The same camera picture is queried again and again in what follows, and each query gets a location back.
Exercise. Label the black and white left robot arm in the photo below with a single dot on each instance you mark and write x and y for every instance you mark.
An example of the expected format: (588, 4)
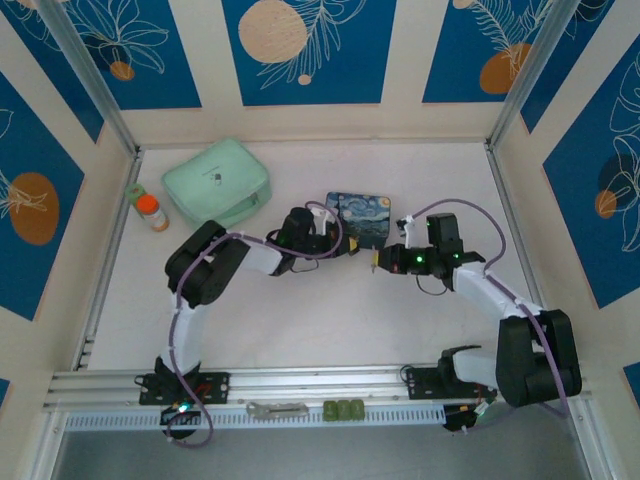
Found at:
(190, 330)

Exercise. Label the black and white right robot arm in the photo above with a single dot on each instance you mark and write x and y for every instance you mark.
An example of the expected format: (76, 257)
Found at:
(480, 290)

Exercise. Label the mint green zip pouch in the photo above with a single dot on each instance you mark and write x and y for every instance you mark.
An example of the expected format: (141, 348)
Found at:
(215, 182)

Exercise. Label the small green block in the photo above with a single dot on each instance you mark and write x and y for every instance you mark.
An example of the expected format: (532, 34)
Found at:
(329, 409)
(357, 409)
(343, 409)

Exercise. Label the orange capped bottle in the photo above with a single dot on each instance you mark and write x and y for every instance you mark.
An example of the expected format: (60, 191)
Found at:
(152, 211)

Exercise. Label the silver metal tool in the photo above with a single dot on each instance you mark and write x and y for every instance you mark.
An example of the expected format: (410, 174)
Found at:
(277, 410)

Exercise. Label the green capped bottle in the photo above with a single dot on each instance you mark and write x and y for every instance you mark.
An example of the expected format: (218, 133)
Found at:
(134, 192)

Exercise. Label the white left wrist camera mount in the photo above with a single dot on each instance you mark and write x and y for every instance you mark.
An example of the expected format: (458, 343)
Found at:
(324, 216)

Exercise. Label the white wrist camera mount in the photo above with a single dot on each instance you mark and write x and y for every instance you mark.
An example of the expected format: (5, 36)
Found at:
(410, 226)
(324, 216)

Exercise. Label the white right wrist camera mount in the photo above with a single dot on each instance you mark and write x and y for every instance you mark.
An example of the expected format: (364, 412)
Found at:
(410, 226)

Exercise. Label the aluminium table side rail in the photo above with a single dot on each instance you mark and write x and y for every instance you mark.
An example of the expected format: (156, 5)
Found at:
(107, 260)
(505, 200)

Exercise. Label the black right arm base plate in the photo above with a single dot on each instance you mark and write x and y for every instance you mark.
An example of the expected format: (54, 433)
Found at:
(422, 382)

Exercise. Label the aluminium mounting rail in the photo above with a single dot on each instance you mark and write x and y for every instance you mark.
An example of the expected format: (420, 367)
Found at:
(310, 382)

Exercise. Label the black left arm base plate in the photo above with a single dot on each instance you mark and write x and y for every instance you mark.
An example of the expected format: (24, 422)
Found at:
(215, 387)

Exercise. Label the aluminium frame post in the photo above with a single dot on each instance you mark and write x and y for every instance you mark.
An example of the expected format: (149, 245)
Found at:
(90, 75)
(530, 75)

